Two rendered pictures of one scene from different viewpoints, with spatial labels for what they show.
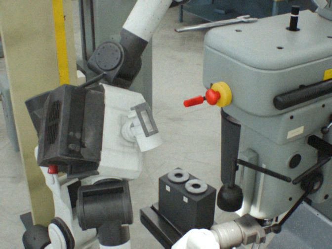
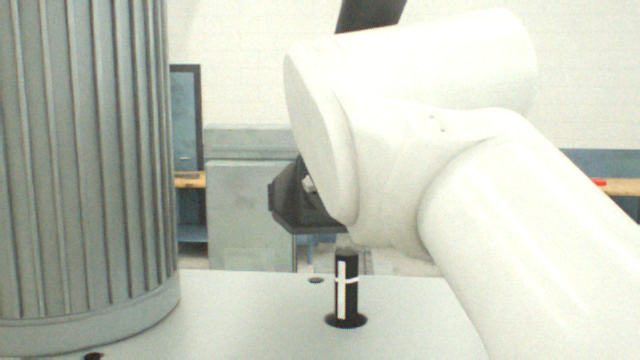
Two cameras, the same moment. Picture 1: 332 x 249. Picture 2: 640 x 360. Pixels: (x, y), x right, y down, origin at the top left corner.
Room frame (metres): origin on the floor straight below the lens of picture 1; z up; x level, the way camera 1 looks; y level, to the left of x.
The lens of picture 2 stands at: (1.53, -0.06, 2.10)
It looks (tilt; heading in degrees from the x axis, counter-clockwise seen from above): 11 degrees down; 218
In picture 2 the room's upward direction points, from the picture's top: straight up
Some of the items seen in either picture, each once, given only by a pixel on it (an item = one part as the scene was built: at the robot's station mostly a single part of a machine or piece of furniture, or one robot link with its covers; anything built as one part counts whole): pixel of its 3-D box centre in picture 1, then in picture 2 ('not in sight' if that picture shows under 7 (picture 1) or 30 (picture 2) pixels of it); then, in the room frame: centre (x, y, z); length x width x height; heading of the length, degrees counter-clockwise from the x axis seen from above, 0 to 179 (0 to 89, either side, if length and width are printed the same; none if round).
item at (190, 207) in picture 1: (186, 199); not in sight; (1.53, -0.11, 1.03); 0.22 x 0.12 x 0.20; 44
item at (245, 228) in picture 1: (239, 232); not in sight; (1.10, -0.25, 1.23); 0.13 x 0.12 x 0.10; 23
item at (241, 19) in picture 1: (216, 23); not in sight; (1.16, -0.14, 1.89); 0.24 x 0.04 x 0.01; 120
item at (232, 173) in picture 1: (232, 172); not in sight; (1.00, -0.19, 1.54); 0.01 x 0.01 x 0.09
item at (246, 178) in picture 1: (245, 183); not in sight; (1.08, -0.24, 1.45); 0.04 x 0.04 x 0.21; 33
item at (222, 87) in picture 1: (221, 94); not in sight; (1.01, -0.14, 1.76); 0.06 x 0.02 x 0.06; 33
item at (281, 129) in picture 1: (293, 98); not in sight; (1.16, -0.37, 1.68); 0.34 x 0.24 x 0.10; 123
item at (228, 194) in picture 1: (230, 194); not in sight; (1.00, -0.19, 1.46); 0.07 x 0.07 x 0.06
